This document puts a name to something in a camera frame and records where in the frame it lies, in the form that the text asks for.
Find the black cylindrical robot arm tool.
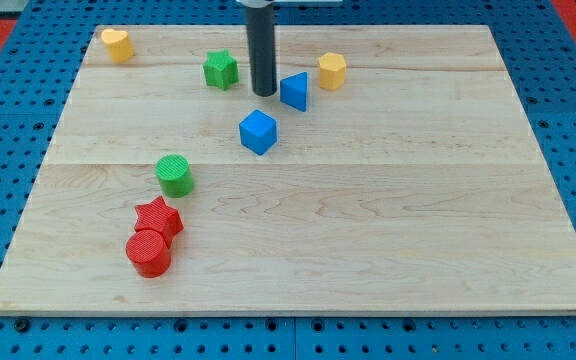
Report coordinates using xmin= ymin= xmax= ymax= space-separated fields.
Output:
xmin=240 ymin=0 xmax=277 ymax=97

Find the blue triangle block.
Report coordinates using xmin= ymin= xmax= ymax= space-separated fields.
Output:
xmin=280 ymin=72 xmax=308 ymax=112

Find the blue cube block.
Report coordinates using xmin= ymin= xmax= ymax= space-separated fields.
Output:
xmin=239 ymin=110 xmax=277 ymax=155

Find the wooden board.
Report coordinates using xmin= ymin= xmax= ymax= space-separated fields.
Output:
xmin=0 ymin=25 xmax=576 ymax=317

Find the green cylinder block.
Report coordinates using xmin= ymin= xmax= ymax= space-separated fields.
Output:
xmin=155 ymin=154 xmax=194 ymax=198

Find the yellow hexagon block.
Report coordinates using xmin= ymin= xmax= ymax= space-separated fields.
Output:
xmin=318 ymin=52 xmax=347 ymax=90

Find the green star block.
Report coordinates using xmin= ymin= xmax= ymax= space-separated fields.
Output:
xmin=202 ymin=49 xmax=239 ymax=91

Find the red star block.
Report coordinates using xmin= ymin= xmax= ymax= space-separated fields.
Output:
xmin=134 ymin=196 xmax=184 ymax=249

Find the red cylinder block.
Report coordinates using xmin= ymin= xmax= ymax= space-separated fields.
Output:
xmin=125 ymin=230 xmax=171 ymax=278

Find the yellow heart block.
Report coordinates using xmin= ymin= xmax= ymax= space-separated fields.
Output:
xmin=101 ymin=28 xmax=135 ymax=63

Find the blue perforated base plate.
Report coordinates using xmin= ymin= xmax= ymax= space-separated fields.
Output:
xmin=0 ymin=0 xmax=576 ymax=359

